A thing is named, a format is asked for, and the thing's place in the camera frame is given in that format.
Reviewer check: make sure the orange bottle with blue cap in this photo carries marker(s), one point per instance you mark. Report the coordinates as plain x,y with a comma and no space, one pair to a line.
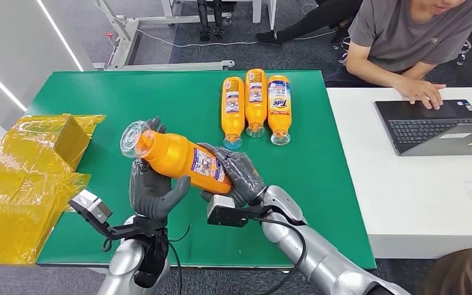
233,118

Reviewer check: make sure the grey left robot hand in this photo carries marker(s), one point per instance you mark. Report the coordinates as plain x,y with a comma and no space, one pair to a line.
152,199

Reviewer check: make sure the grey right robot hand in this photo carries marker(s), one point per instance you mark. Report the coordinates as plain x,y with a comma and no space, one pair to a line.
242,175

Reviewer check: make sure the yellow film wrapped box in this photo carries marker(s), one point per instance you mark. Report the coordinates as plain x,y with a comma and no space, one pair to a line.
20,195

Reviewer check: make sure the office chair caster base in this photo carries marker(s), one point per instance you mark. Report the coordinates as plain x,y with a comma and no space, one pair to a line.
463,51

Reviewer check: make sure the orange Tide logo bottle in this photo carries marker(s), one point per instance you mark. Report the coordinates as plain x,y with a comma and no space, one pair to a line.
279,118

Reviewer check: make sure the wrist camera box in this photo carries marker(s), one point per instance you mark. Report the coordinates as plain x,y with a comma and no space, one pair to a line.
91,205
228,213

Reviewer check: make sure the person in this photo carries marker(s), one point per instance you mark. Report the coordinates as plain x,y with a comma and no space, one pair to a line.
460,272
313,20
399,36

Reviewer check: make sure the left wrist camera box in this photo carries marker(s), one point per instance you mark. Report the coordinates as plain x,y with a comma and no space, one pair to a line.
91,205

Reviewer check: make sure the white metal stand frame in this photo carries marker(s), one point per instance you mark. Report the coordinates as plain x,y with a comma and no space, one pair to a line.
128,36

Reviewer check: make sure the green table mat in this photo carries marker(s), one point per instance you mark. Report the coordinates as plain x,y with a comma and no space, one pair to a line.
138,93

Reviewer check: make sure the dark grey laptop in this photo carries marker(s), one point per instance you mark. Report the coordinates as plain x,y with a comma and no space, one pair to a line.
423,126

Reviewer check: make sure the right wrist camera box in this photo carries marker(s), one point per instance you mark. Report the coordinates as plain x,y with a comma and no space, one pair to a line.
228,213

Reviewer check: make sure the orange detergent bottle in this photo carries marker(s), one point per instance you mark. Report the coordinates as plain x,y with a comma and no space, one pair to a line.
171,156
256,110

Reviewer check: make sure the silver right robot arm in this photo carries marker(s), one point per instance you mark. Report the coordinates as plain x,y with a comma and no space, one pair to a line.
321,260

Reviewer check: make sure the white desk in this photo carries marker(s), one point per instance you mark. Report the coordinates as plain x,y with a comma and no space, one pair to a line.
415,195

